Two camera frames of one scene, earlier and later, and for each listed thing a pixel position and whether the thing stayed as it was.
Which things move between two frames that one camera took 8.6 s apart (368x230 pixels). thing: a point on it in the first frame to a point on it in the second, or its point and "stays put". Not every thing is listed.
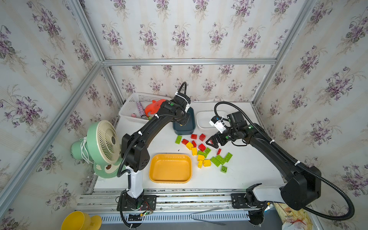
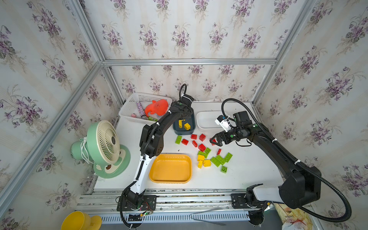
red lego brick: (201, 147) stays put
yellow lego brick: (189, 145) to (187, 126)
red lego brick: (185, 142) stays put
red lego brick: (202, 137) stays put
